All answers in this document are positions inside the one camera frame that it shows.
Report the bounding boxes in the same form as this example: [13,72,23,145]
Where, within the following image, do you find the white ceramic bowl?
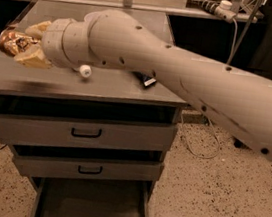
[84,11,101,23]

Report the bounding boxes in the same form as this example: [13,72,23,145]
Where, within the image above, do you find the bottom grey open drawer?
[30,178,149,217]

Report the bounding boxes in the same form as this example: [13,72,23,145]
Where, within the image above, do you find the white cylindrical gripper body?
[41,18,91,68]

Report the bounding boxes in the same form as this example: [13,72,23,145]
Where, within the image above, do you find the white round plug device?
[214,0,236,23]

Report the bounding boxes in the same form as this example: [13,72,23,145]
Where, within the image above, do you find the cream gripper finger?
[14,45,52,69]
[25,20,51,39]

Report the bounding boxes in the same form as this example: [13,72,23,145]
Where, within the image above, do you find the blue chip bag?
[134,72,156,88]

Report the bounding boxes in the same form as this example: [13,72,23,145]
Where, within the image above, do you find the grey drawer cabinet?
[0,0,202,217]

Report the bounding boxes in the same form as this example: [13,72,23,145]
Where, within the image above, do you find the black middle drawer handle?
[78,165,103,175]

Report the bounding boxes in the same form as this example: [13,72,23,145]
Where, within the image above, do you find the middle grey drawer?
[13,156,163,182]

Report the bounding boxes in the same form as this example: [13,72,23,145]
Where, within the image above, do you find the black top drawer handle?
[71,127,103,139]

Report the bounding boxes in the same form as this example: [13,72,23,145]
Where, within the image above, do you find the top grey drawer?
[0,100,179,168]

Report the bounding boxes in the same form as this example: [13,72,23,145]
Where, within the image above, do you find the black drawer handle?
[71,127,103,139]
[78,165,103,175]

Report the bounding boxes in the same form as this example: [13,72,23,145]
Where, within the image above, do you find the clear plastic water bottle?
[79,65,92,78]

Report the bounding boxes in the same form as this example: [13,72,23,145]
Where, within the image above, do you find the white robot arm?
[14,9,272,162]

